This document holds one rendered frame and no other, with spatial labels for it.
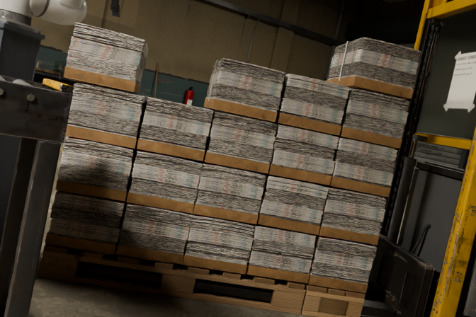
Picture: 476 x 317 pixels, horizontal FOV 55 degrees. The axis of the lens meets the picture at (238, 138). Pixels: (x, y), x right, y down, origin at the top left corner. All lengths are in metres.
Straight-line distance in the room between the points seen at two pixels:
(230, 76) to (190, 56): 7.23
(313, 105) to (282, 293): 0.86
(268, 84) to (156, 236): 0.81
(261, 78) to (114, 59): 0.62
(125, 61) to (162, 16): 7.09
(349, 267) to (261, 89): 0.91
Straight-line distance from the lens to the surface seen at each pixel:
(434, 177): 2.68
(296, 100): 2.02
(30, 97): 1.16
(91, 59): 1.98
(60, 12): 2.27
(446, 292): 2.27
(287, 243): 2.11
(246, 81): 1.98
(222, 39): 9.49
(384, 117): 2.17
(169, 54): 9.04
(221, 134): 1.97
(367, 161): 2.16
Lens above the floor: 0.84
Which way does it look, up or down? 3 degrees down
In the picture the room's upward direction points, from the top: 12 degrees clockwise
